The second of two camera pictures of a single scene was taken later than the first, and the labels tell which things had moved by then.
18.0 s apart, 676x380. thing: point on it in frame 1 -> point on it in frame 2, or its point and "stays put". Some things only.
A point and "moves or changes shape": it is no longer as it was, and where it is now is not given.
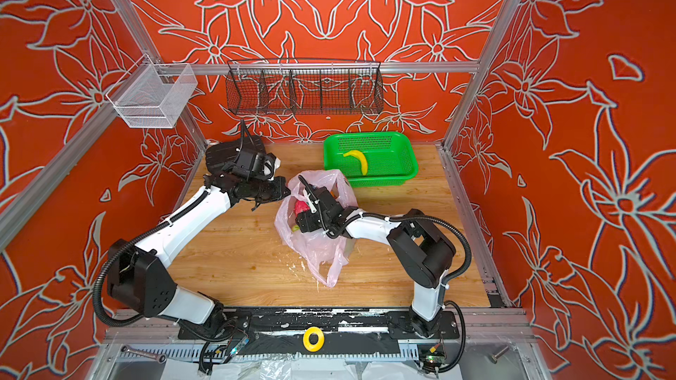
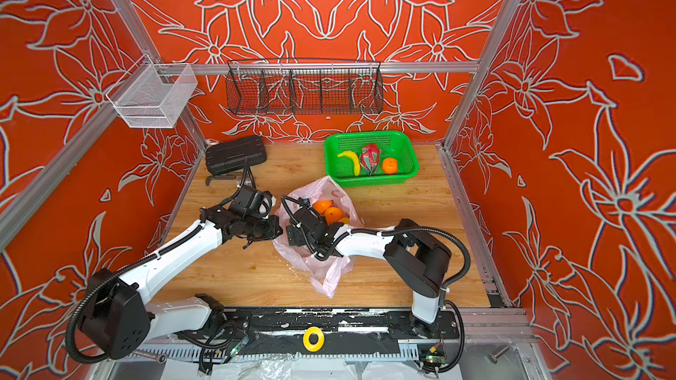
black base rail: x=347 y=332 stays put
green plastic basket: x=391 y=157 stays put
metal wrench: x=161 y=358 stays put
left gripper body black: x=268 y=190 -> x=261 y=228
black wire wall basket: x=304 y=87 stays put
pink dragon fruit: x=300 y=207 moves or changes shape
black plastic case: x=217 y=156 stays put
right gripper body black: x=318 y=218 -> x=295 y=227
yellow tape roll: x=318 y=346 stays put
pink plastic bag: x=324 y=256 moves or changes shape
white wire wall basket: x=152 y=95 stays put
